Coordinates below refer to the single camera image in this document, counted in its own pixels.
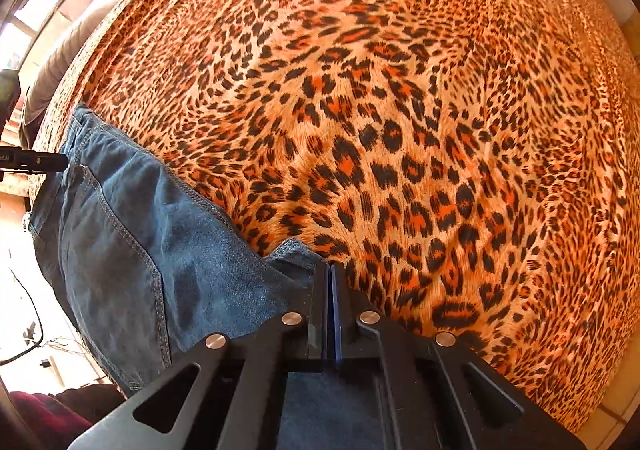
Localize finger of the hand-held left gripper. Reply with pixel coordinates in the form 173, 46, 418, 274
0, 148, 68, 175

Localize black cable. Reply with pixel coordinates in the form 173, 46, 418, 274
0, 266, 45, 366

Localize blue denim pants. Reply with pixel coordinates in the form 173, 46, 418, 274
27, 101, 386, 450

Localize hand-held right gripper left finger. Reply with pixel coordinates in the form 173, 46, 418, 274
67, 262, 332, 450

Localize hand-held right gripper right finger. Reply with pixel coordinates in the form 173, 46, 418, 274
330, 263, 587, 450

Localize dark red cloth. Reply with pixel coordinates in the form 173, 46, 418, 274
9, 384, 126, 450

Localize leopard print blanket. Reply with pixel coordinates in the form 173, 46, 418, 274
27, 0, 640, 433

